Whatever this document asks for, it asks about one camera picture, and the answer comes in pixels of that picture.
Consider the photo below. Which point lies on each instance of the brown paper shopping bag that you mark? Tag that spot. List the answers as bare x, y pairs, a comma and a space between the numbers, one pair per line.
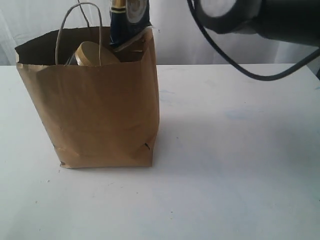
95, 116

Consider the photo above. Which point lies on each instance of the clear nut jar gold lid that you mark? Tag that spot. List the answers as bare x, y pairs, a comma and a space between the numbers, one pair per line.
92, 54

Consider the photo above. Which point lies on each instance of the spaghetti pack dark blue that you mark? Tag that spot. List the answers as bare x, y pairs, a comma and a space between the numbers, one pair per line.
129, 19

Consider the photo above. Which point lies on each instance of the white backdrop curtain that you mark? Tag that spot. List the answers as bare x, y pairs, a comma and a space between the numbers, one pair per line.
177, 39

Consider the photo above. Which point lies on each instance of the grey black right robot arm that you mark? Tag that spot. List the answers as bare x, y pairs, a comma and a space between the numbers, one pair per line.
293, 21

